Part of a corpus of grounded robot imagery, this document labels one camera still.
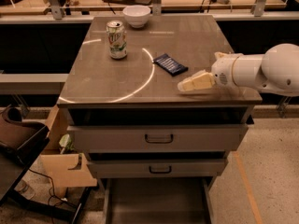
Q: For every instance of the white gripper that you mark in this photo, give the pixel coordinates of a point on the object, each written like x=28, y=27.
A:
x=222, y=71

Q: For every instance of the dark blue rxbar wrapper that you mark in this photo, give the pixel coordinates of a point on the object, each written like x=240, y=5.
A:
x=171, y=66

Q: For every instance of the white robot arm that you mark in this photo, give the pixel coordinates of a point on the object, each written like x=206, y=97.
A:
x=276, y=71

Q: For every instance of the top grey drawer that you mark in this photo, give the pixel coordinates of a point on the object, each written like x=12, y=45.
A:
x=96, y=139

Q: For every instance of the grey drawer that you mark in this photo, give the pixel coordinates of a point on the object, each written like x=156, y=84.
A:
x=96, y=139
x=156, y=168

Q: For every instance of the grey drawer cabinet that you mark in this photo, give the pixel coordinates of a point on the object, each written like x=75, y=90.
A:
x=135, y=92

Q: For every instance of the middle grey drawer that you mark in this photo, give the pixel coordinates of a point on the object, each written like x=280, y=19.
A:
x=156, y=168

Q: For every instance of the open bottom drawer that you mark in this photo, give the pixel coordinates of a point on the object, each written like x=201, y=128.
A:
x=157, y=201

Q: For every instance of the white ceramic bowl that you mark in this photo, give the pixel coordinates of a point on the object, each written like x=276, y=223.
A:
x=137, y=16

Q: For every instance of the green white soda can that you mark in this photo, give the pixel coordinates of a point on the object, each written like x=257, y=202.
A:
x=116, y=39

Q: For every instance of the tan cardboard box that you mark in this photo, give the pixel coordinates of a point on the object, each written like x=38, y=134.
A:
x=67, y=170

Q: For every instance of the dark brown chair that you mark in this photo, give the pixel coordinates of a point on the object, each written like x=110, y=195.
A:
x=20, y=144

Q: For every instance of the grey metal rail frame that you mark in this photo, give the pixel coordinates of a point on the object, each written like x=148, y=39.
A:
x=51, y=83

